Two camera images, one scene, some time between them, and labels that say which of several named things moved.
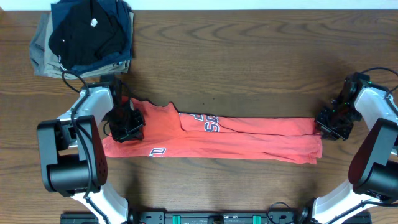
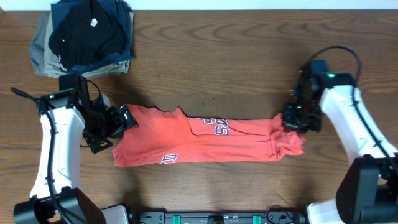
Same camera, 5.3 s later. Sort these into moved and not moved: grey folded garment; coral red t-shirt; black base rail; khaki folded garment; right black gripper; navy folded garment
Moved: coral red t-shirt; right black gripper
Not moved: grey folded garment; khaki folded garment; navy folded garment; black base rail
